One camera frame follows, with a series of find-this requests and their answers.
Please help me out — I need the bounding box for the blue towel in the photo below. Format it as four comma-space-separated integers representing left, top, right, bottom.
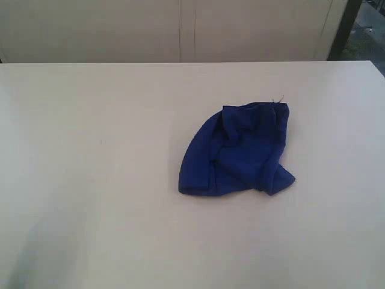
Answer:
178, 102, 295, 197

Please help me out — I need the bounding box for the black window frame post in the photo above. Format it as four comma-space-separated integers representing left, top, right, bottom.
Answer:
327, 0, 363, 61

